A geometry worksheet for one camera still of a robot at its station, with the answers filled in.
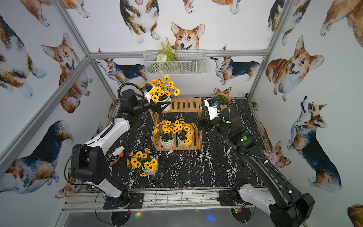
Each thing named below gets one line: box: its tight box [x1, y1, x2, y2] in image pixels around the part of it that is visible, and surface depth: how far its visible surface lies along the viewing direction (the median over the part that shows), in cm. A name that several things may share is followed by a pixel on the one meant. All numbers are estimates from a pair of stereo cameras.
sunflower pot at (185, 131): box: [172, 118, 198, 149], surface depth 83 cm
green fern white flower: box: [155, 36, 177, 64], surface depth 84 cm
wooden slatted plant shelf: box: [148, 96, 203, 152], surface depth 85 cm
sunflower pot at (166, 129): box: [153, 120, 176, 149], surface depth 87 cm
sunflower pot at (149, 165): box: [126, 148, 159, 177], surface depth 75 cm
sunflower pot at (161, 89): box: [149, 75, 181, 113], surface depth 70 cm
